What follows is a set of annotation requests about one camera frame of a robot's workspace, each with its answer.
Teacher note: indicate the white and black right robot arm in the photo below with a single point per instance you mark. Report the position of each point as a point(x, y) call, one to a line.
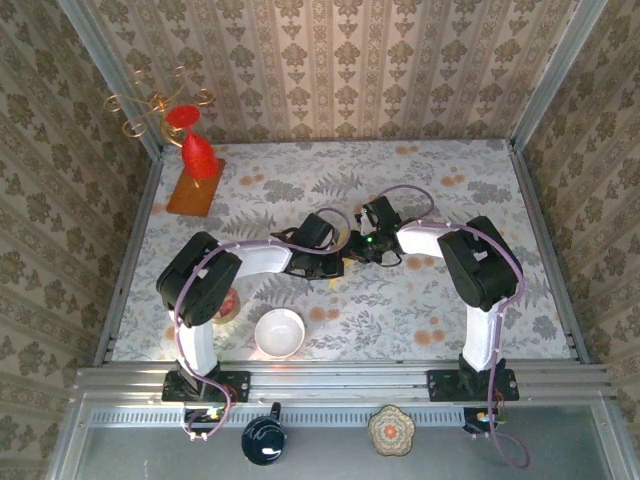
point(477, 270)

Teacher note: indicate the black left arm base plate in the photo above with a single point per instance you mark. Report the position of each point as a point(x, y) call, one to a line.
point(240, 382)

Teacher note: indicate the small controller circuit board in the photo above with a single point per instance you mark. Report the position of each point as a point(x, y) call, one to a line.
point(482, 419)
point(202, 417)

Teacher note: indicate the red wine glass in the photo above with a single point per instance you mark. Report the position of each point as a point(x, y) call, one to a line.
point(197, 155)

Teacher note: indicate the aluminium frame post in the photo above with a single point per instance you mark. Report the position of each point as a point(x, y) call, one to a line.
point(557, 75)
point(112, 75)

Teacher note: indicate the grey metal shelf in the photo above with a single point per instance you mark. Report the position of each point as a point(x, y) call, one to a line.
point(340, 455)

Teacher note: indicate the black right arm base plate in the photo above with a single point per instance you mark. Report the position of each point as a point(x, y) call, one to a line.
point(440, 385)

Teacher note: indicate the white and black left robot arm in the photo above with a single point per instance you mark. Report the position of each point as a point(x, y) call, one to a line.
point(200, 285)

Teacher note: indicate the round red gold-rimmed tin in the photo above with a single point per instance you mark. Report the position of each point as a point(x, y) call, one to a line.
point(230, 310)

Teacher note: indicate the patterned flower-shaped dish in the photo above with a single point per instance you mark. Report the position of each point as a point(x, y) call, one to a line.
point(391, 431)

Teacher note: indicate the floral patterned table cover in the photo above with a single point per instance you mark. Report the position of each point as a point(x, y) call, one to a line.
point(375, 325)

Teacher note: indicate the orange wooden board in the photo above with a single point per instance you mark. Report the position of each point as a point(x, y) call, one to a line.
point(192, 200)

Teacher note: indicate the aluminium frame side rail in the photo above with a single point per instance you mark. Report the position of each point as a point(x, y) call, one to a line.
point(548, 250)
point(139, 225)

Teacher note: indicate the aluminium frame cross rail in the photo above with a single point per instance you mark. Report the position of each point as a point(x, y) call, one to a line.
point(340, 382)

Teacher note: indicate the white bowl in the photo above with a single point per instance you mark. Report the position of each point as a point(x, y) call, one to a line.
point(280, 332)

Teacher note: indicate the dark blue mug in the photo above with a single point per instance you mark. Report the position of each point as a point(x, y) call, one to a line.
point(263, 440)

